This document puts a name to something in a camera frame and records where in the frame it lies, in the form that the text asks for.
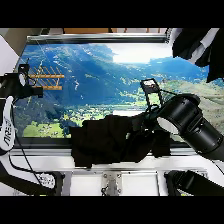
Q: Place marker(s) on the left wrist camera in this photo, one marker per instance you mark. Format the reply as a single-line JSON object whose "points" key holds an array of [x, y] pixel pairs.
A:
{"points": [[23, 69]]}

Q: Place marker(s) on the black garment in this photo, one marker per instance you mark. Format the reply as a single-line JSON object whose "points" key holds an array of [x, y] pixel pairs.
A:
{"points": [[215, 63], [103, 140]]}

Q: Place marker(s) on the white garment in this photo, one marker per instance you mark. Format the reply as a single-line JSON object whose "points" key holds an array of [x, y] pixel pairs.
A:
{"points": [[201, 46]]}

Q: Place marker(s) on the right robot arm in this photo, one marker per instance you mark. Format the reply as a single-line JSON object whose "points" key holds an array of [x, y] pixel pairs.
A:
{"points": [[193, 126]]}

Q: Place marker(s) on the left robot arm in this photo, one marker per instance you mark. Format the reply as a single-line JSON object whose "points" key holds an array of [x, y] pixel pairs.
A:
{"points": [[7, 130]]}

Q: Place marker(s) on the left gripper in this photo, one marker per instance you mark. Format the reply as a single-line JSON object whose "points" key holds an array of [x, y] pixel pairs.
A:
{"points": [[28, 91]]}

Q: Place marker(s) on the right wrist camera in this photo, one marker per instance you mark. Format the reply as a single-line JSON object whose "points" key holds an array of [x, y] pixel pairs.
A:
{"points": [[150, 87]]}

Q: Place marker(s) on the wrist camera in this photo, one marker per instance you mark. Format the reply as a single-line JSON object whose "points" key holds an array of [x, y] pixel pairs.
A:
{"points": [[23, 69], [150, 87]]}

